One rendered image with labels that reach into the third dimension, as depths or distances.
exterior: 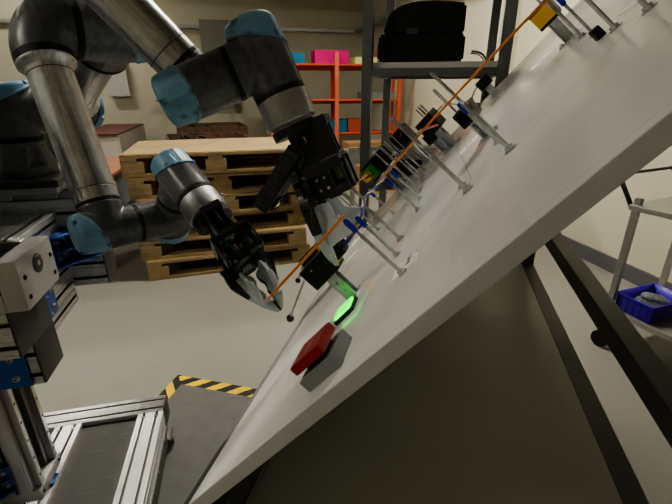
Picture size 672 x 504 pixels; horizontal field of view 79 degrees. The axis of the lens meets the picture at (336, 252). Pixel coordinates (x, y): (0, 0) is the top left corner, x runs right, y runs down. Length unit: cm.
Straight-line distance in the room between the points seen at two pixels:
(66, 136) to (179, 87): 31
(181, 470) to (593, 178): 176
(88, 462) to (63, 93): 124
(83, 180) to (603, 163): 76
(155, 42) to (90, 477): 136
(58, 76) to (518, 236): 80
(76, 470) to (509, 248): 160
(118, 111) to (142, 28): 910
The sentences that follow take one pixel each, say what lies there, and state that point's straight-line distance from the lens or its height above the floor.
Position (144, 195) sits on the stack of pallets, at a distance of 327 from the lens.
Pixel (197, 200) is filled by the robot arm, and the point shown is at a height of 120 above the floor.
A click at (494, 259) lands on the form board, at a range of 34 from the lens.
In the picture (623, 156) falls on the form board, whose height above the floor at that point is 133.
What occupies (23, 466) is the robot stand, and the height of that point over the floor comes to 46.
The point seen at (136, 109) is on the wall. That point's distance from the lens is 976.
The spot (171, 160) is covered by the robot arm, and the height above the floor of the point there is 126.
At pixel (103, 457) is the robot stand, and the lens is 175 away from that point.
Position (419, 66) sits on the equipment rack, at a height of 145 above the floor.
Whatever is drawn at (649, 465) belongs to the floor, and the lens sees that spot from 219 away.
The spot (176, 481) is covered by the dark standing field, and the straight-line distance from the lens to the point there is 187.
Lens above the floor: 138
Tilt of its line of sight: 22 degrees down
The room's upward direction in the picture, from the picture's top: straight up
